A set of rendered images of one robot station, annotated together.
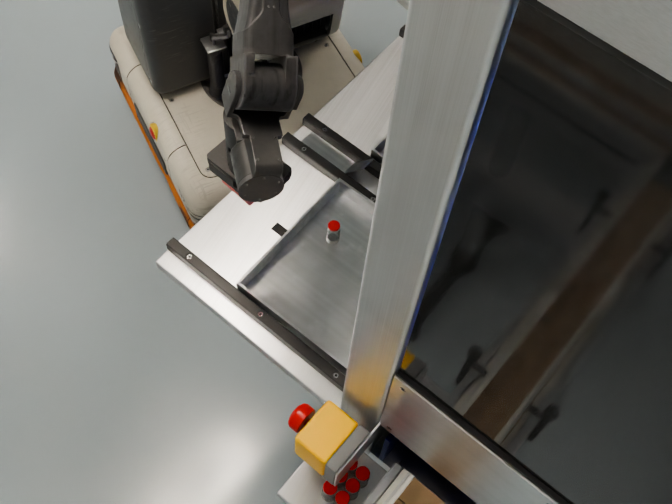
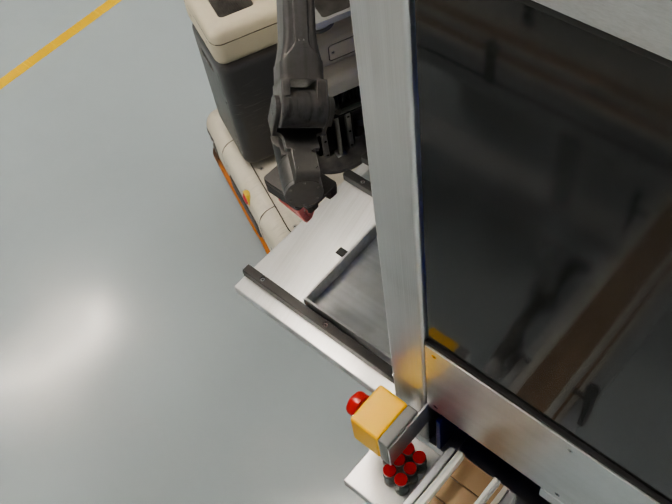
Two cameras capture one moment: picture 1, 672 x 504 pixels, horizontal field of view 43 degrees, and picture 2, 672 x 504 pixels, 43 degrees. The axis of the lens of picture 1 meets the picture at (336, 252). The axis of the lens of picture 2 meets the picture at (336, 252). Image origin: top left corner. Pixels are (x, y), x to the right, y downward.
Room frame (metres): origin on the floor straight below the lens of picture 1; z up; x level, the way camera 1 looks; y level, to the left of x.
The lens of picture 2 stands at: (-0.19, -0.14, 2.20)
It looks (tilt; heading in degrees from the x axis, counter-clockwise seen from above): 55 degrees down; 15
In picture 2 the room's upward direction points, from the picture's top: 11 degrees counter-clockwise
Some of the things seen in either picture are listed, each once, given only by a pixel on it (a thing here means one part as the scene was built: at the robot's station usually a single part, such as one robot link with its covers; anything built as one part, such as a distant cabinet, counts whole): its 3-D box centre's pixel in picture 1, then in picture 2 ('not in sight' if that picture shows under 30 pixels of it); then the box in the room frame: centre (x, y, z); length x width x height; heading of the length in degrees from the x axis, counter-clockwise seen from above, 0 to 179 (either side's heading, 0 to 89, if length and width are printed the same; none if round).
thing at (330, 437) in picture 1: (329, 441); (384, 423); (0.33, -0.02, 0.99); 0.08 x 0.07 x 0.07; 55
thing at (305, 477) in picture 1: (341, 491); (403, 478); (0.29, -0.04, 0.87); 0.14 x 0.13 x 0.02; 55
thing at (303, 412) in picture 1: (304, 420); (361, 406); (0.35, 0.02, 0.99); 0.04 x 0.04 x 0.04; 55
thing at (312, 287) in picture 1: (370, 293); (425, 301); (0.60, -0.06, 0.90); 0.34 x 0.26 x 0.04; 56
